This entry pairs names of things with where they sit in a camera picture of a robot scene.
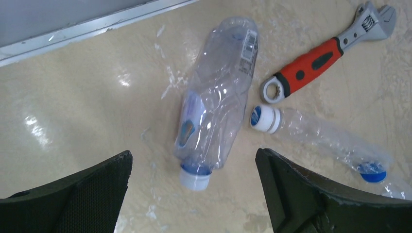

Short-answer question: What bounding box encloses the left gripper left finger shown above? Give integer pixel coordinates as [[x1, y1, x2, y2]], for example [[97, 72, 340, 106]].
[[0, 150, 133, 233]]

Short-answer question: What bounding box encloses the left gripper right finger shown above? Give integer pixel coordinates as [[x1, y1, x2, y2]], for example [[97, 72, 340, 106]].
[[255, 149, 412, 233]]

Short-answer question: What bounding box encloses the Pepsi bottle at back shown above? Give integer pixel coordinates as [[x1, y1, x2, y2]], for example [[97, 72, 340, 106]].
[[357, 163, 387, 183]]

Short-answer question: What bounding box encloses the flattened clear bottle white cap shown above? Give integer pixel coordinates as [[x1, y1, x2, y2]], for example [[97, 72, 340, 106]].
[[249, 104, 412, 200]]

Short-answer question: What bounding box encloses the small clear bottle far left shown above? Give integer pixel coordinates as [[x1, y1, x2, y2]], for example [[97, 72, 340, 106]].
[[173, 17, 259, 191]]

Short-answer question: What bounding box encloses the red handled adjustable wrench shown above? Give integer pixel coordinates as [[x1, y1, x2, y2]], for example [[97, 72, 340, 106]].
[[259, 1, 396, 104]]

